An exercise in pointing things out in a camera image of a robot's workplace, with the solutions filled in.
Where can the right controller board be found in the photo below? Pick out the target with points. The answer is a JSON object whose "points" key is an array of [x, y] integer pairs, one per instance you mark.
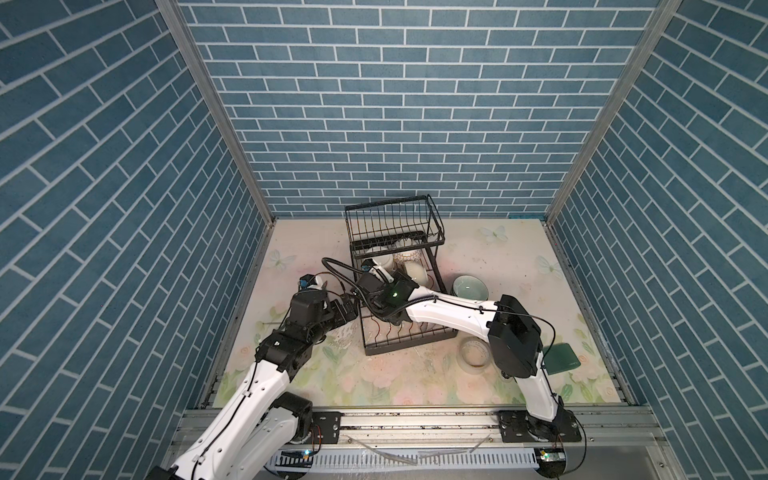
{"points": [[551, 462]]}

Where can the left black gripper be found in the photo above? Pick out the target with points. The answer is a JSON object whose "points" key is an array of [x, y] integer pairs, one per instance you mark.
{"points": [[351, 310]]}

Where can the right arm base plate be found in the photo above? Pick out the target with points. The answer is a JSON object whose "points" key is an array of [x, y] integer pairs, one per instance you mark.
{"points": [[518, 426]]}

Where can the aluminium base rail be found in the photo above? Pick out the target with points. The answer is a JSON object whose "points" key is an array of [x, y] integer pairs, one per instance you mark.
{"points": [[609, 434]]}

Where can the cream ceramic bowl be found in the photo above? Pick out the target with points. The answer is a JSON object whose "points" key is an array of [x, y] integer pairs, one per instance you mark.
{"points": [[416, 272]]}

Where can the left controller board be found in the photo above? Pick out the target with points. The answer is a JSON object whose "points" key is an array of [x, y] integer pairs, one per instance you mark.
{"points": [[292, 462]]}

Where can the plain white ceramic bowl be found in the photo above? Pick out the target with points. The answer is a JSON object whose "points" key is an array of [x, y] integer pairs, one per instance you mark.
{"points": [[386, 262]]}

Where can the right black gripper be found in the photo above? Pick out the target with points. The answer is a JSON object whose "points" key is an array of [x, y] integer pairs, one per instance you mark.
{"points": [[399, 279]]}

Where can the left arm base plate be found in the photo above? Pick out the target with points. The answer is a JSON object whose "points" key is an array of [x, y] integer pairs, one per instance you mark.
{"points": [[319, 426]]}

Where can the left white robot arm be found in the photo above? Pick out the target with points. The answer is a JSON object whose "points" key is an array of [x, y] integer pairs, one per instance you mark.
{"points": [[262, 416]]}

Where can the black wire dish rack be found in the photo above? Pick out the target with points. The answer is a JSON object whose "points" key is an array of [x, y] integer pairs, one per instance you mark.
{"points": [[375, 228]]}

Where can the green sponge pad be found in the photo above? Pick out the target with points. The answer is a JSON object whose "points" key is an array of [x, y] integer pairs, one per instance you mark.
{"points": [[560, 358]]}

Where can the white cable tie strip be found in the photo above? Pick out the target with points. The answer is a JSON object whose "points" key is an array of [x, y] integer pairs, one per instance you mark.
{"points": [[420, 456]]}

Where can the controller board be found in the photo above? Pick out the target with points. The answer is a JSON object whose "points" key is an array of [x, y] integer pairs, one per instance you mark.
{"points": [[551, 462], [292, 462]]}

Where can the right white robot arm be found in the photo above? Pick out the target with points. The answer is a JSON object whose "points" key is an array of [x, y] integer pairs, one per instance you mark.
{"points": [[511, 333]]}

